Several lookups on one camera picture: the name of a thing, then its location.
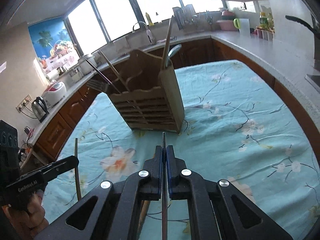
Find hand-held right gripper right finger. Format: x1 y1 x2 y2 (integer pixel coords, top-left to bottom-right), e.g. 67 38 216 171
166 145 294 240

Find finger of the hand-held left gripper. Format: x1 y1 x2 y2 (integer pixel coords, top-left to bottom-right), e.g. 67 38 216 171
40 155 80 182

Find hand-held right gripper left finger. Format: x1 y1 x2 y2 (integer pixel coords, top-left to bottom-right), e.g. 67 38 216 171
34 145 164 240

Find wooden utensil holder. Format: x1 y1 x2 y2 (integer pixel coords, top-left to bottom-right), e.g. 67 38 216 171
106 49 186 133

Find stainless steel fork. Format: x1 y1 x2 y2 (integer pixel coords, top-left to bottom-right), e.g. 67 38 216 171
86 79 110 93

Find stainless steel spoon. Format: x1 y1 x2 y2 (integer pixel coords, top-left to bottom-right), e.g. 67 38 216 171
167 44 182 67

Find person's left hand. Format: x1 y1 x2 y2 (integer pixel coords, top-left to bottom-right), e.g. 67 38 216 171
2 192 49 236

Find stainless steel electric kettle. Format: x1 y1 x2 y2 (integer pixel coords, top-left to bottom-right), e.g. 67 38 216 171
31 96 50 123

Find blue floral tablecloth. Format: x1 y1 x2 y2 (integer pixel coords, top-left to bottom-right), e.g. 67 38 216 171
41 59 317 240

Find white and pink rice cooker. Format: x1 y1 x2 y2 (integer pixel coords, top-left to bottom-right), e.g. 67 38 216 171
41 80 67 109

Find paper towel roll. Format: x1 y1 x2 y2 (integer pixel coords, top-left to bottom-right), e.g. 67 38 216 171
46 70 59 82

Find clear glass jars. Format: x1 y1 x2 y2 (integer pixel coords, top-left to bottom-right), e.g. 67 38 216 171
68 67 83 83

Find white electric pot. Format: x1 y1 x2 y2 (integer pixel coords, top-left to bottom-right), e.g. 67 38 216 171
78 54 95 75

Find tropical fruit printed blind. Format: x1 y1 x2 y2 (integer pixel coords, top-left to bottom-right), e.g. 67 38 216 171
28 17 78 74

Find pale dish cloth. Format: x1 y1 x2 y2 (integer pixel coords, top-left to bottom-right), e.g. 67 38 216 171
111 36 133 53

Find chrome sink faucet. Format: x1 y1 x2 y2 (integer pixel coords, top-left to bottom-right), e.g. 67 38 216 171
132 21 157 44

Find dish drying rack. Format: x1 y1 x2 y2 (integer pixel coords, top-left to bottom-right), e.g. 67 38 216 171
172 4 200 32

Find pink plastic basin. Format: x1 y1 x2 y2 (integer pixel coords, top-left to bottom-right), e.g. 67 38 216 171
215 20 237 32

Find grey kitchen countertop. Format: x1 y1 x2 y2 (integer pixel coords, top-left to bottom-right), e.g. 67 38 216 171
19 29 320 143

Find kitchen scissors holder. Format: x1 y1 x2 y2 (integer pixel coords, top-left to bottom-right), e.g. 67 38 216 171
204 10 214 27

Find kitchen window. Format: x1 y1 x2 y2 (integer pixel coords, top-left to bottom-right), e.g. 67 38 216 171
64 0 225 55

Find stacked plastic bowls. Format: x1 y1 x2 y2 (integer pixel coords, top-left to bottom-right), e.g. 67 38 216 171
220 8 234 22

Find row of spice jars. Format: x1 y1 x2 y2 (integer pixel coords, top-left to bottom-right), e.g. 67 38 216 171
255 27 275 42

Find black gas stove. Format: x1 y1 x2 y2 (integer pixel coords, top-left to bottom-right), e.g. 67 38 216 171
305 74 320 93

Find black wok with lid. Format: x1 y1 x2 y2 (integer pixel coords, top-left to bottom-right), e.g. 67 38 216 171
285 15 320 45

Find wall power outlet strip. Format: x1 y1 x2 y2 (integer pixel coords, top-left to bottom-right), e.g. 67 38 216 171
15 94 32 113

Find white pitcher with green handle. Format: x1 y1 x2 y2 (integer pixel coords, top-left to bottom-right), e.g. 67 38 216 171
234 18 251 37

